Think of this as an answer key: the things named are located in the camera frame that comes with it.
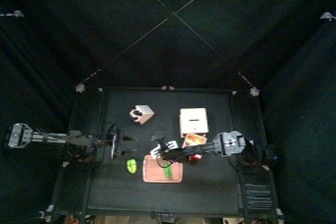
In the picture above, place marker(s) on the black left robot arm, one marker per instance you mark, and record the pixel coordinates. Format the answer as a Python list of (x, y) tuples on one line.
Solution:
[(51, 137)]

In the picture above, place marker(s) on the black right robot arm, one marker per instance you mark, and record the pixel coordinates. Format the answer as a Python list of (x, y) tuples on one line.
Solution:
[(227, 144)]

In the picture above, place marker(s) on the red toy sushi piece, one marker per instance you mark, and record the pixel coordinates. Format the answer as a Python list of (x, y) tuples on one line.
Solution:
[(195, 157)]

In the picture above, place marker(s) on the orange drawer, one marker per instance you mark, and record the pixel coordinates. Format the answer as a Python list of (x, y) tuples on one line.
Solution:
[(195, 140)]

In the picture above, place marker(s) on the white drawer cabinet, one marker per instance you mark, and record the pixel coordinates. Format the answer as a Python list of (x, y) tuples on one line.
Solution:
[(194, 121)]

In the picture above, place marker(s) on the green toy leaf vegetable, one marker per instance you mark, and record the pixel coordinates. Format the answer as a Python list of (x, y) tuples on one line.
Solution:
[(131, 166)]

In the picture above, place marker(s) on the green toy knife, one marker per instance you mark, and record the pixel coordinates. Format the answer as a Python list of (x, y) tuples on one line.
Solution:
[(167, 171)]

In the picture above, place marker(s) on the pink cutting board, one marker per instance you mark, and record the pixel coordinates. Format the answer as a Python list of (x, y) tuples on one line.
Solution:
[(163, 171)]

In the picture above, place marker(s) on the small white cube box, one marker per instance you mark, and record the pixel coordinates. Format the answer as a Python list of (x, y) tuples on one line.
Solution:
[(142, 114)]

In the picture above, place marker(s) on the white printed label sheet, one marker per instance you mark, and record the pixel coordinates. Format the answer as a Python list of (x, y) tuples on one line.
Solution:
[(258, 198)]

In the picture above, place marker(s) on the grey frame corner bracket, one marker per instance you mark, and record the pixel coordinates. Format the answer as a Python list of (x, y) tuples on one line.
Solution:
[(279, 214), (327, 15), (80, 87), (46, 214), (16, 13), (167, 87), (255, 91)]

